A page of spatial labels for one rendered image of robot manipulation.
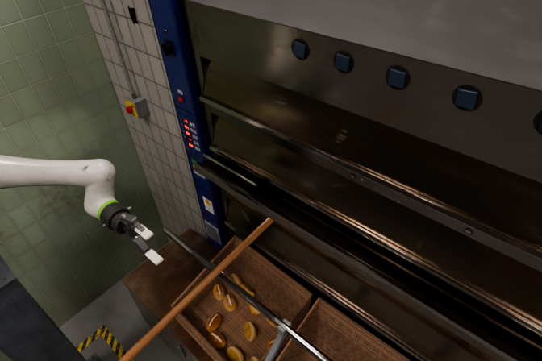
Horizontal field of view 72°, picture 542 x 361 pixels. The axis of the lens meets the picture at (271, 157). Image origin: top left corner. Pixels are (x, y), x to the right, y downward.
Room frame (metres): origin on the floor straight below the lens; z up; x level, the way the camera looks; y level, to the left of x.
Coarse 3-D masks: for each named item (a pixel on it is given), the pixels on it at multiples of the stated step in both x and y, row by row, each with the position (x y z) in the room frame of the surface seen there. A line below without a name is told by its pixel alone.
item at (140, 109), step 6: (138, 96) 1.81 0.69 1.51; (126, 102) 1.79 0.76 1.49; (132, 102) 1.75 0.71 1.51; (138, 102) 1.75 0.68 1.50; (144, 102) 1.78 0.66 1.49; (132, 108) 1.75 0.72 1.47; (138, 108) 1.75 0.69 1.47; (144, 108) 1.77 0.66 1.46; (132, 114) 1.77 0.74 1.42; (138, 114) 1.74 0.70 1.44; (144, 114) 1.76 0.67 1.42
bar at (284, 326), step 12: (168, 228) 1.16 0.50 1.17; (180, 240) 1.08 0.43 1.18; (192, 252) 1.01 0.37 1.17; (204, 264) 0.95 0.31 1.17; (228, 276) 0.88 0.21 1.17; (240, 288) 0.82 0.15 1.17; (252, 300) 0.77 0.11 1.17; (264, 312) 0.72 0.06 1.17; (276, 324) 0.67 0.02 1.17; (288, 324) 0.67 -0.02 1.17; (300, 336) 0.62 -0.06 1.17; (276, 348) 0.61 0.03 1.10; (312, 348) 0.57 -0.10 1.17; (324, 360) 0.53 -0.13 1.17
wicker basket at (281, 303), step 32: (224, 256) 1.28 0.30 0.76; (256, 256) 1.22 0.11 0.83; (192, 288) 1.12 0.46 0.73; (256, 288) 1.16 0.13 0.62; (288, 288) 1.04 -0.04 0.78; (192, 320) 1.02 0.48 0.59; (224, 320) 1.00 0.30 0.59; (256, 320) 0.99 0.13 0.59; (288, 320) 0.98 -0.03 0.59; (224, 352) 0.84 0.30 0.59; (256, 352) 0.83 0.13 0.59
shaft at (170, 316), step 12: (264, 228) 1.09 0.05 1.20; (252, 240) 1.04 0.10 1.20; (240, 252) 0.98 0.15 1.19; (228, 264) 0.92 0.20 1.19; (216, 276) 0.87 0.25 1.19; (204, 288) 0.82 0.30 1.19; (192, 300) 0.78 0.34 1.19; (180, 312) 0.73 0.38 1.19; (156, 324) 0.68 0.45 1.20; (168, 324) 0.69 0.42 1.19; (144, 336) 0.64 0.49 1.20; (132, 348) 0.60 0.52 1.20; (120, 360) 0.56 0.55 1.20
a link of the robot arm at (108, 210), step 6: (108, 204) 0.98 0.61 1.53; (114, 204) 0.98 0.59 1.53; (120, 204) 1.00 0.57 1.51; (102, 210) 0.96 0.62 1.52; (108, 210) 0.95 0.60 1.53; (114, 210) 0.95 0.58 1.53; (120, 210) 0.95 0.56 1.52; (126, 210) 0.97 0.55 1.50; (102, 216) 0.94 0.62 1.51; (108, 216) 0.93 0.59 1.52; (114, 216) 0.93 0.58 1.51; (102, 222) 0.93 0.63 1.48; (108, 222) 0.91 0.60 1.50
